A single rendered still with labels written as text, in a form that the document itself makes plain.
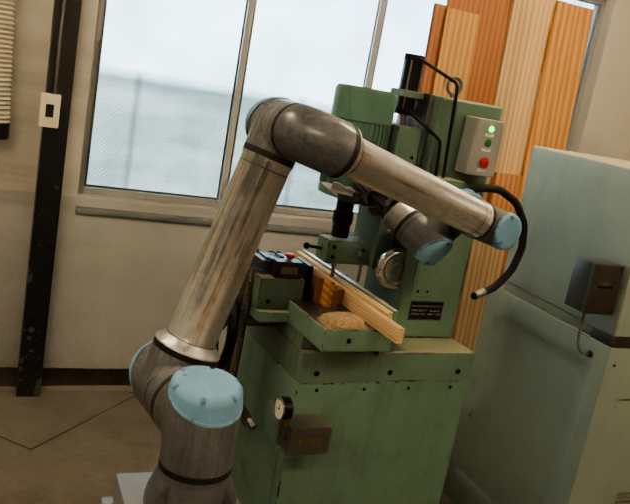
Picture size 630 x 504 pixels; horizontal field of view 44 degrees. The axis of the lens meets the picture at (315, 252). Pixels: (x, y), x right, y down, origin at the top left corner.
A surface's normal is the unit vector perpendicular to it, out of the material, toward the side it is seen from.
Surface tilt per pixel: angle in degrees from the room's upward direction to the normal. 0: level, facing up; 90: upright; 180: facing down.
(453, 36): 87
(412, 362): 90
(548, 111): 87
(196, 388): 6
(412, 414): 90
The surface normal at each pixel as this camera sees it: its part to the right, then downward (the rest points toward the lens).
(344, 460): 0.42, 0.27
